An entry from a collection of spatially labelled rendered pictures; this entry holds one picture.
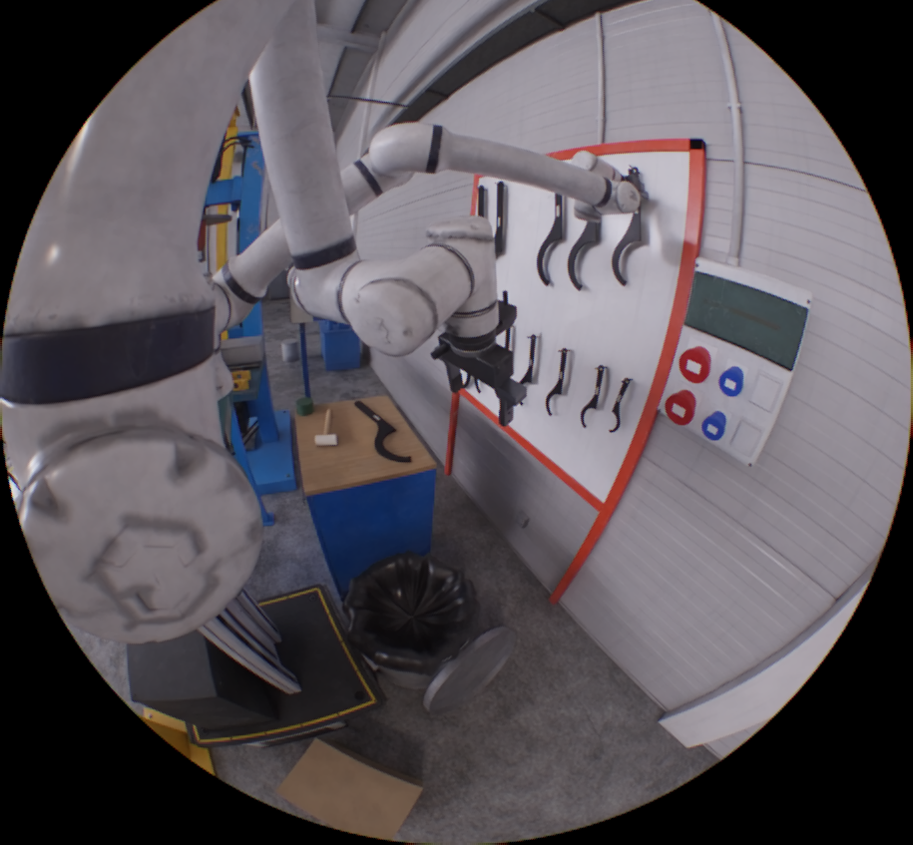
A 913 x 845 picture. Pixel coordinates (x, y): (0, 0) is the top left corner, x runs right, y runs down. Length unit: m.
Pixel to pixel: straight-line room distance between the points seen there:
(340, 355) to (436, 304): 4.54
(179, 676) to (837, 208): 2.28
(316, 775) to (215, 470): 1.46
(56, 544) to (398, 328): 0.30
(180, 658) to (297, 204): 1.18
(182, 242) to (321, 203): 0.24
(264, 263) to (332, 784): 1.76
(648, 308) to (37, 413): 1.29
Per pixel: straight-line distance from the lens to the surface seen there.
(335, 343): 4.77
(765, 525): 1.28
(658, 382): 1.20
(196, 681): 1.14
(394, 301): 0.29
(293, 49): 0.42
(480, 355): 0.48
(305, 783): 1.57
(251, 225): 2.67
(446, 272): 0.34
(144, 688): 1.25
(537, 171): 0.76
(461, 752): 1.80
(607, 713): 2.03
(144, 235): 0.16
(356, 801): 1.54
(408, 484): 1.38
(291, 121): 0.39
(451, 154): 0.71
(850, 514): 1.27
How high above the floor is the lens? 1.79
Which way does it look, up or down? 24 degrees down
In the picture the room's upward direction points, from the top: 6 degrees clockwise
